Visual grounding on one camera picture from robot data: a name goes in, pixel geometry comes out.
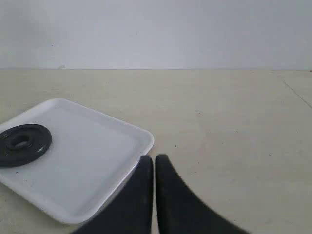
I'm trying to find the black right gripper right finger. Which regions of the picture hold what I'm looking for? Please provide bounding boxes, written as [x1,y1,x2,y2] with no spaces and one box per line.
[155,154,247,234]

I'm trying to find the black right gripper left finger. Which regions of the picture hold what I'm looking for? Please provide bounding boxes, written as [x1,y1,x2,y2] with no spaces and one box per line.
[74,156,153,234]

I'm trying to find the black weight plate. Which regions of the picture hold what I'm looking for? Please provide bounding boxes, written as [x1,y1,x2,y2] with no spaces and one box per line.
[0,124,52,167]

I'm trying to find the white plastic tray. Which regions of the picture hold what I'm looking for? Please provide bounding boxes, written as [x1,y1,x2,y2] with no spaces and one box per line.
[0,98,154,224]

